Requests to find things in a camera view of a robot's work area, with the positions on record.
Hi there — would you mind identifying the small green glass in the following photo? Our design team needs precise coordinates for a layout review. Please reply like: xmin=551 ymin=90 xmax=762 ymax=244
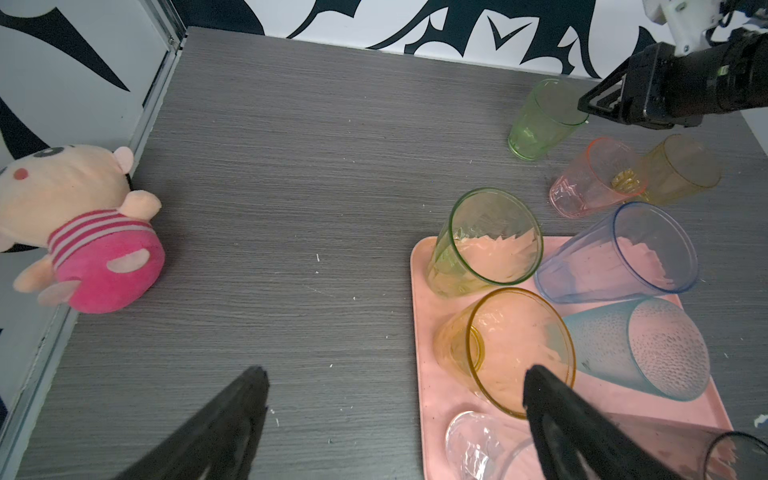
xmin=507 ymin=78 xmax=589 ymax=161

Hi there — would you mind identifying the clear stemmed glass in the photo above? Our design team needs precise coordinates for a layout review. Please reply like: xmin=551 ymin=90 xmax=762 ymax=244
xmin=445 ymin=411 xmax=544 ymax=480

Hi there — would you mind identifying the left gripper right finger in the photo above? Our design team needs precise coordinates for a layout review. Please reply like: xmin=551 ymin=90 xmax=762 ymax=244
xmin=523 ymin=365 xmax=680 ymax=479

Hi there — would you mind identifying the small pink glass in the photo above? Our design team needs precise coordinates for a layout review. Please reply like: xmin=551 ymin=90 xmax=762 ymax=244
xmin=549 ymin=137 xmax=647 ymax=219

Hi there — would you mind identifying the tall dark grey glass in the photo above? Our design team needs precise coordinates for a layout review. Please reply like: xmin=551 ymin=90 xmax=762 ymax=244
xmin=605 ymin=412 xmax=768 ymax=480

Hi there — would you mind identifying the teal frosted cup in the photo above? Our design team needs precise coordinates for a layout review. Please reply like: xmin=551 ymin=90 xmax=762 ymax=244
xmin=564 ymin=298 xmax=711 ymax=402

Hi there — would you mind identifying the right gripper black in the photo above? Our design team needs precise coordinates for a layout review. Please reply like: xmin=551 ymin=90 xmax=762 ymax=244
xmin=578 ymin=29 xmax=767 ymax=130

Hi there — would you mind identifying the tall blue glass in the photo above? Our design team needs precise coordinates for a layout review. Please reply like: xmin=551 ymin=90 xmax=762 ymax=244
xmin=534 ymin=202 xmax=699 ymax=304

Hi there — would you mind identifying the pink plush doll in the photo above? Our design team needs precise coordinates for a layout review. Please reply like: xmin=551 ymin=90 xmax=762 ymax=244
xmin=1 ymin=145 xmax=166 ymax=314

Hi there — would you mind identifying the tall amber glass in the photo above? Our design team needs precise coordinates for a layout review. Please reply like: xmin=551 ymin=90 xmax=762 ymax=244
xmin=433 ymin=287 xmax=577 ymax=420

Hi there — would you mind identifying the small yellow glass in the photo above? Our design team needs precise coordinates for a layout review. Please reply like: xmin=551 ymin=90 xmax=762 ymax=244
xmin=610 ymin=134 xmax=722 ymax=206

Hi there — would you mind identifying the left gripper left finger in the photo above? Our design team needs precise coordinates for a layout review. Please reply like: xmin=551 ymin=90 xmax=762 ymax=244
xmin=117 ymin=366 xmax=270 ymax=479

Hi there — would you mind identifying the tall green glass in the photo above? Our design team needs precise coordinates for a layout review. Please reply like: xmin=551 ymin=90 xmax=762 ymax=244
xmin=425 ymin=187 xmax=544 ymax=298

